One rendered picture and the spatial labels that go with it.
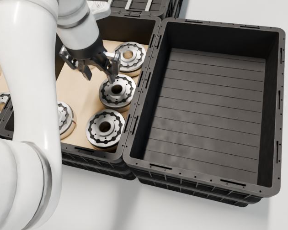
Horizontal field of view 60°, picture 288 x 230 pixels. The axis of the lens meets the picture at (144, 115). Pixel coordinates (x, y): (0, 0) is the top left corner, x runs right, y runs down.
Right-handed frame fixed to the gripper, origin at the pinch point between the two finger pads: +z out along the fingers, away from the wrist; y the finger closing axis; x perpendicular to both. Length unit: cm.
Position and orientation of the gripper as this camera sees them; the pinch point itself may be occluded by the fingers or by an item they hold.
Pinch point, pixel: (99, 75)
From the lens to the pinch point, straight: 63.3
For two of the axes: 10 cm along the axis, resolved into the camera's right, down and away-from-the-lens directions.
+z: 1.1, 4.3, 8.9
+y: 9.7, 1.6, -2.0
